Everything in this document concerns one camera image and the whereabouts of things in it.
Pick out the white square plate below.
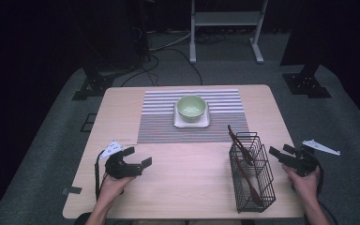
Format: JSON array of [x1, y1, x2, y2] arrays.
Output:
[[172, 102, 211, 129]]

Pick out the black floor cable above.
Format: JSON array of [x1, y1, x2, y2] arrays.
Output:
[[168, 47, 204, 86], [119, 53, 161, 88]]

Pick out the black wire basket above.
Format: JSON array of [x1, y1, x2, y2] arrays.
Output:
[[228, 131, 277, 214]]

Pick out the grey cable bundle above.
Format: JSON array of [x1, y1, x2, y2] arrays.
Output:
[[149, 30, 192, 53]]

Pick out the black stand base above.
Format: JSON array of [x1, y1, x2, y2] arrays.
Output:
[[71, 66, 116, 101], [281, 61, 333, 99]]

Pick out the dark brown wooden spoon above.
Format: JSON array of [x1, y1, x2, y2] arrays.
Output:
[[227, 124, 255, 167], [234, 155, 263, 205]]

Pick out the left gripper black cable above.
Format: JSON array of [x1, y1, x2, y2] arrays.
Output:
[[94, 149, 108, 202]]

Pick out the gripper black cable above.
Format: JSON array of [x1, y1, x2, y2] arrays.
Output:
[[94, 149, 108, 202], [315, 156, 340, 225]]

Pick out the person's right hand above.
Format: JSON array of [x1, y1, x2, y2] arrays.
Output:
[[281, 163, 322, 203]]

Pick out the striped woven placemat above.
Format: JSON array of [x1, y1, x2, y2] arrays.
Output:
[[137, 88, 250, 144]]

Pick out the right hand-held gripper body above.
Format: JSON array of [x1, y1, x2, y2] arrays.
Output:
[[289, 139, 341, 178]]

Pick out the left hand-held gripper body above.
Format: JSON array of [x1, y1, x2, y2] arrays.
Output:
[[98, 141, 144, 181]]

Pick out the grey tape strip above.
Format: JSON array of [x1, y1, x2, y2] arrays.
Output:
[[61, 186, 83, 196]]

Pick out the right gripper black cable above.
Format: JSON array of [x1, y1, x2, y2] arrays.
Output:
[[315, 156, 340, 225]]

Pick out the white metal stand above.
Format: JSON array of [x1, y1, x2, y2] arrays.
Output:
[[188, 0, 269, 65]]

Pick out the light green bowl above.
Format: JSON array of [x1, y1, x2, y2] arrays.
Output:
[[176, 94, 208, 124]]

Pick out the person's left hand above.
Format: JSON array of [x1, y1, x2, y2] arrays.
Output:
[[97, 174, 136, 204]]

